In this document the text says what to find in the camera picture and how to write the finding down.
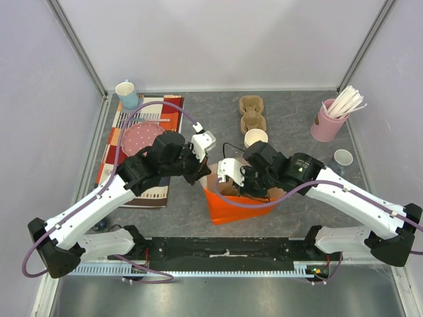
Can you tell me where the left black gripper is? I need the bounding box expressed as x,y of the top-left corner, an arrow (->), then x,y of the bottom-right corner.
161,141 -> 212,186

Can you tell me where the brown cardboard cup carrier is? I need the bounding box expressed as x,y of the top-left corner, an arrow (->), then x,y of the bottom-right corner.
218,183 -> 286,201

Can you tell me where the orange paper bag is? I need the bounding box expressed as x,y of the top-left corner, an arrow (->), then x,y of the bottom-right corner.
200,141 -> 287,227

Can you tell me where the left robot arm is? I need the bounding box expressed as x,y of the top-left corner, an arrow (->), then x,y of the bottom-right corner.
28,131 -> 216,279

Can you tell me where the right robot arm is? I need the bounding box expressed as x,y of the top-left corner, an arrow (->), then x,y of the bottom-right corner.
234,141 -> 422,267

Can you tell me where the stack of paper cups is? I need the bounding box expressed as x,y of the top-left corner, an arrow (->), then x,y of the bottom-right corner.
244,129 -> 268,149

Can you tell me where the colourful patchwork placemat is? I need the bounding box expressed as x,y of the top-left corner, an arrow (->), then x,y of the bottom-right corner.
94,94 -> 184,209

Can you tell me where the pink polka dot plate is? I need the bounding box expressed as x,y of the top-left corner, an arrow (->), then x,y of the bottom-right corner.
121,122 -> 165,157

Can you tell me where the lower brown cup carrier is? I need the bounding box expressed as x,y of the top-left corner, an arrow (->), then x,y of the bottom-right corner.
239,95 -> 267,135

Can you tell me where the pink straw holder cup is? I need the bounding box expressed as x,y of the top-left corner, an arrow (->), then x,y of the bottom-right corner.
310,99 -> 348,143

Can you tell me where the grey speckled mug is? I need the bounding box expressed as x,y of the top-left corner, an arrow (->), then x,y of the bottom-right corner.
331,149 -> 354,175

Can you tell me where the light blue mug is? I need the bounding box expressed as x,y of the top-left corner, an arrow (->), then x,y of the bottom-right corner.
115,79 -> 139,110

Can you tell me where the dark blue mug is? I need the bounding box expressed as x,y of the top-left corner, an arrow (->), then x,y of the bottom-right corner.
92,218 -> 109,231

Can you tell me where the white paper straws bundle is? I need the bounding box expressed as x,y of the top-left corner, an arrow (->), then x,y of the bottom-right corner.
323,85 -> 367,119

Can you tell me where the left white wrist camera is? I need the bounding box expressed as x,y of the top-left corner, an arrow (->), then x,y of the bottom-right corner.
191,122 -> 217,162

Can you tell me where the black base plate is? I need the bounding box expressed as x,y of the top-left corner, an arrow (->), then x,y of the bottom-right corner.
124,237 -> 340,272

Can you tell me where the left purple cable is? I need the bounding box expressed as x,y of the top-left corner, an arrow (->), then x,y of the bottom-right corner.
21,100 -> 204,285

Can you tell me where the slotted cable duct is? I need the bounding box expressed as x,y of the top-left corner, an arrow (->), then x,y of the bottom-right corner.
68,262 -> 314,278

